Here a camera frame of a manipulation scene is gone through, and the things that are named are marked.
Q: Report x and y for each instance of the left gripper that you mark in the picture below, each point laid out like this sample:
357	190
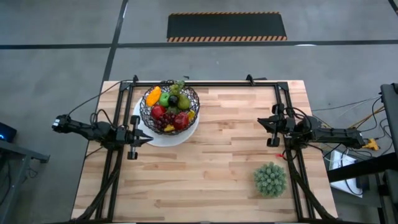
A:
133	137

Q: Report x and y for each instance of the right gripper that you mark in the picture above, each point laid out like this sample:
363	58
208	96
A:
278	124

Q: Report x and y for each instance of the red grapes bunch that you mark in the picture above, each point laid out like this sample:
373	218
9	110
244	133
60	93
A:
164	119

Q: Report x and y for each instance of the green apple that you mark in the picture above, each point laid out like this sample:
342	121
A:
163	100

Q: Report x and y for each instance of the black plum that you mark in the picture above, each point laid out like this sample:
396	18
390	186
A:
173	100

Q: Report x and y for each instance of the green pear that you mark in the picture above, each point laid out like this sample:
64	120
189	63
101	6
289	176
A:
184	102

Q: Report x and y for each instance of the green grapes bunch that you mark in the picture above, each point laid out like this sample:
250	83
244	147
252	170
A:
174	89

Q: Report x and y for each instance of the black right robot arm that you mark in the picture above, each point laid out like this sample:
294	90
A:
335	135

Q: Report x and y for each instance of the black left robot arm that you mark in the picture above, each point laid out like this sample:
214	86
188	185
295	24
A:
93	130

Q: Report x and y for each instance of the white round plate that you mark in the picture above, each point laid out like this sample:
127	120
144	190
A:
168	141

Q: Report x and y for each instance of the small red tag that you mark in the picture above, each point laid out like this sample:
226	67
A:
280	155

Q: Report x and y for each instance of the potted green succulent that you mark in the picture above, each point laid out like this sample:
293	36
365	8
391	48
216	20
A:
270	180

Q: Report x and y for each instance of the black hazard-edged floor mat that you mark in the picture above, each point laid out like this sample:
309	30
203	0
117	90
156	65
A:
227	26

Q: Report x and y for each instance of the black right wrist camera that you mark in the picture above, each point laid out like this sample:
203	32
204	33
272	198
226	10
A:
290	125

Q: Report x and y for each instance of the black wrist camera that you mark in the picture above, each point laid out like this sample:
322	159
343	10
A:
121	136
290	125

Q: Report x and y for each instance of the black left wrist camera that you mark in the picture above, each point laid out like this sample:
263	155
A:
121	136

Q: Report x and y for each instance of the black aluminium table frame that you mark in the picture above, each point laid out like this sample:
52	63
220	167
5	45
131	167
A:
202	84

